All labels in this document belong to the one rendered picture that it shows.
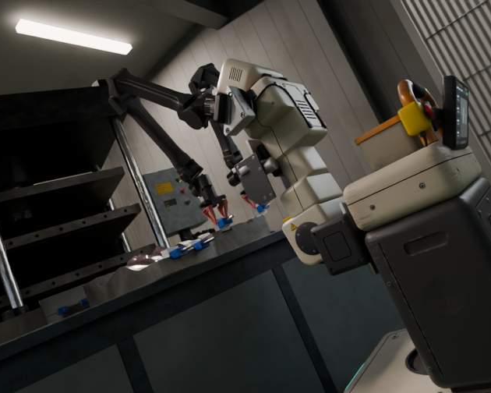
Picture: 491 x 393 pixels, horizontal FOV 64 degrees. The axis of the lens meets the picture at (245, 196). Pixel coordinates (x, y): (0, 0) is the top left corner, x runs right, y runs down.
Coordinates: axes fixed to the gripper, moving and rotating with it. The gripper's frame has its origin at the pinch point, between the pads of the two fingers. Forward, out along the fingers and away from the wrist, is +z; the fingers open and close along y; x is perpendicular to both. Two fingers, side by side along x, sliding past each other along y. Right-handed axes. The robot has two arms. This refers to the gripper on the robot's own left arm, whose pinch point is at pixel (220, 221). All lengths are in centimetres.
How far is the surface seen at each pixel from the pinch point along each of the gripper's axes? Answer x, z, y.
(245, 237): 1.3, 9.8, -6.4
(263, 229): 1.3, 9.6, -16.4
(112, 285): -15.3, 6.9, 43.5
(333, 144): -117, -59, -223
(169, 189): -83, -45, -25
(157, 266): 11.6, 9.7, 35.0
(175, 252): 13.0, 7.7, 28.2
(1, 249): -73, -34, 70
